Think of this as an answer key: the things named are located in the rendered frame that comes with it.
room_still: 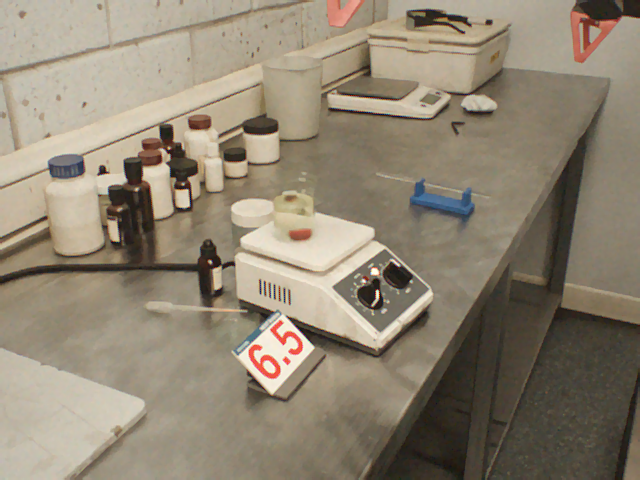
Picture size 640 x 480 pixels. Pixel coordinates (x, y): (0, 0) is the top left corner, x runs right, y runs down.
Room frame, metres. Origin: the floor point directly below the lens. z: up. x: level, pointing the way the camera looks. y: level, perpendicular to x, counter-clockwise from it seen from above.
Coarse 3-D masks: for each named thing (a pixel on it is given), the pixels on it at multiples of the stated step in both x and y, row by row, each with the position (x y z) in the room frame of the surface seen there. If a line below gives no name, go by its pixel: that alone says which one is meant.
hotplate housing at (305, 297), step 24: (240, 264) 0.74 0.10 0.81; (264, 264) 0.73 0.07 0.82; (288, 264) 0.72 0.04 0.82; (336, 264) 0.72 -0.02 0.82; (360, 264) 0.73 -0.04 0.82; (240, 288) 0.74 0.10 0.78; (264, 288) 0.72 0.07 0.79; (288, 288) 0.70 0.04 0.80; (312, 288) 0.68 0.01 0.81; (264, 312) 0.73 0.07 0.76; (288, 312) 0.70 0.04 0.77; (312, 312) 0.68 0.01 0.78; (336, 312) 0.67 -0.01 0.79; (408, 312) 0.69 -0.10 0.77; (336, 336) 0.67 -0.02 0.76; (360, 336) 0.65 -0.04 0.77; (384, 336) 0.65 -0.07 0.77
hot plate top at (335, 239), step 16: (272, 224) 0.79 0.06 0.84; (320, 224) 0.79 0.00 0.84; (336, 224) 0.79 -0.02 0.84; (352, 224) 0.79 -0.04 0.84; (240, 240) 0.75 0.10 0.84; (256, 240) 0.75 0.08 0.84; (272, 240) 0.75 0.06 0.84; (320, 240) 0.75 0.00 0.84; (336, 240) 0.75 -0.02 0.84; (352, 240) 0.75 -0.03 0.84; (368, 240) 0.76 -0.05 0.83; (272, 256) 0.72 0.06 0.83; (288, 256) 0.71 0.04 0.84; (304, 256) 0.71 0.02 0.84; (320, 256) 0.71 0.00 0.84; (336, 256) 0.71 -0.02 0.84
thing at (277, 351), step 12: (276, 324) 0.65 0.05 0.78; (288, 324) 0.66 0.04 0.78; (264, 336) 0.63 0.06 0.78; (276, 336) 0.64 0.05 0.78; (288, 336) 0.65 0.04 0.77; (300, 336) 0.66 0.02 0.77; (252, 348) 0.61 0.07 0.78; (264, 348) 0.62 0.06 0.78; (276, 348) 0.62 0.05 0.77; (288, 348) 0.63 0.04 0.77; (300, 348) 0.64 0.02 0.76; (252, 360) 0.60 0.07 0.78; (264, 360) 0.60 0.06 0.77; (276, 360) 0.61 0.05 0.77; (288, 360) 0.62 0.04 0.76; (264, 372) 0.59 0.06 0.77; (276, 372) 0.60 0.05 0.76
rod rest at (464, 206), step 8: (416, 184) 1.07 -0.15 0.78; (416, 192) 1.07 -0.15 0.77; (424, 192) 1.10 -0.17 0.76; (464, 192) 1.03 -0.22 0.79; (416, 200) 1.07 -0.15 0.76; (424, 200) 1.06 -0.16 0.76; (432, 200) 1.06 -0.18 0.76; (440, 200) 1.06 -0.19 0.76; (448, 200) 1.06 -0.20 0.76; (456, 200) 1.06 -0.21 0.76; (464, 200) 1.03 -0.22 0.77; (440, 208) 1.05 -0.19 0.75; (448, 208) 1.04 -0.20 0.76; (456, 208) 1.03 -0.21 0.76; (464, 208) 1.03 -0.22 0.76; (472, 208) 1.04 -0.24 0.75
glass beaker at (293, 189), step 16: (272, 176) 0.77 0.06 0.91; (288, 176) 0.79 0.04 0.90; (304, 176) 0.78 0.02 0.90; (272, 192) 0.76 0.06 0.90; (288, 192) 0.74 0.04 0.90; (304, 192) 0.74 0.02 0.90; (288, 208) 0.74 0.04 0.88; (304, 208) 0.74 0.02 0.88; (288, 224) 0.74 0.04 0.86; (304, 224) 0.74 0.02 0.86; (288, 240) 0.74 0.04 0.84; (304, 240) 0.74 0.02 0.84
